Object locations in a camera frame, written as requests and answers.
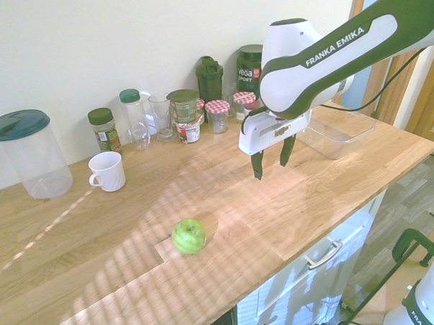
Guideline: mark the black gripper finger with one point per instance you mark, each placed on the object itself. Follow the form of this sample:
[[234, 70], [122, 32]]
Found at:
[[288, 150], [257, 166]]

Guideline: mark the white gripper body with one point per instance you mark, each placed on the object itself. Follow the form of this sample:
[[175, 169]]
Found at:
[[262, 133]]

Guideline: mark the green apple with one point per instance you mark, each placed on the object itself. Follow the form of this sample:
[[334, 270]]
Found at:
[[188, 236]]

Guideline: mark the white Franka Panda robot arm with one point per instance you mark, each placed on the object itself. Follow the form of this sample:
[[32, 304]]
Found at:
[[324, 57]]

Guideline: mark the clear plastic rectangular container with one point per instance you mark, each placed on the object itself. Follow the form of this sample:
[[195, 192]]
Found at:
[[340, 139]]

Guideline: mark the glass jar red checkered lid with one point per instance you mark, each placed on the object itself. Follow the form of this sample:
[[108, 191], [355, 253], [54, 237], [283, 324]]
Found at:
[[200, 107], [241, 105], [217, 115]]

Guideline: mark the small clear glass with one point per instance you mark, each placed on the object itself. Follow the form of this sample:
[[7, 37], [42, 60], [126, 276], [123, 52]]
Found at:
[[230, 95]]

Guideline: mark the dark green Vega Sport tub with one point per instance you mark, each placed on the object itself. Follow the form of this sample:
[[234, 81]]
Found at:
[[247, 69]]

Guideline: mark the red and white yogurt pot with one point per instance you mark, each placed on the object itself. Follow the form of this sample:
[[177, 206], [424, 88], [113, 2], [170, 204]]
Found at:
[[188, 132]]

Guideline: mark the dark green shaker bottle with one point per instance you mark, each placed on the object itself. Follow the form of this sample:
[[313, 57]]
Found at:
[[209, 82]]

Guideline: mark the green labelled tub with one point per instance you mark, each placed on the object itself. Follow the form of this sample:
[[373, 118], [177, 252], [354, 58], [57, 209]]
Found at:
[[183, 108]]

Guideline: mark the tall clear drinking glass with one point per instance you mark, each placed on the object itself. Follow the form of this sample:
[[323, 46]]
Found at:
[[160, 111]]

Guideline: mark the clear bottle green cap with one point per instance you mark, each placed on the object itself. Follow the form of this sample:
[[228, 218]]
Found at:
[[134, 119]]

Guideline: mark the white cabinet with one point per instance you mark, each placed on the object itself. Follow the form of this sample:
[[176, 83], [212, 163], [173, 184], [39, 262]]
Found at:
[[309, 288]]

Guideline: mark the white ceramic mug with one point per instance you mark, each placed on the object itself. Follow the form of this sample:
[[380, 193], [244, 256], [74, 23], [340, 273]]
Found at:
[[111, 172]]

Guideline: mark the green metal clamp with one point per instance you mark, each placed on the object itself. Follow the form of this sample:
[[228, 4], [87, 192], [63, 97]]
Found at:
[[409, 240]]

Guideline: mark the glass jar dark green lid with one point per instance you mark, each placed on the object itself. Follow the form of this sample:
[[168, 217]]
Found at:
[[104, 133]]

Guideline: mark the clear pitcher with teal lid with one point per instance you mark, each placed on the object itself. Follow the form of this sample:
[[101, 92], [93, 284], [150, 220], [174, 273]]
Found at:
[[36, 159]]

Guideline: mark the black metal frame bar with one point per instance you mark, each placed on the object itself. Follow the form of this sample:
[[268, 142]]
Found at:
[[381, 288]]

